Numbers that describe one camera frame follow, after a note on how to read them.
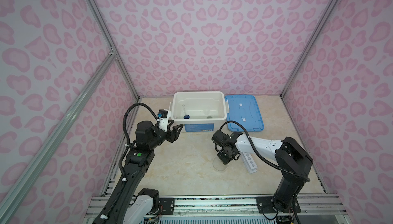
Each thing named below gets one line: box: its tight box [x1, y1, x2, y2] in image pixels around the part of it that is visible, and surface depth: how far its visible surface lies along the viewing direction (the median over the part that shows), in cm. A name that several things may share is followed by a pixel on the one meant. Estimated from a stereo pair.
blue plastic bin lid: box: [224, 94, 265, 132], surface depth 112 cm
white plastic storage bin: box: [168, 91, 230, 133], surface depth 102 cm
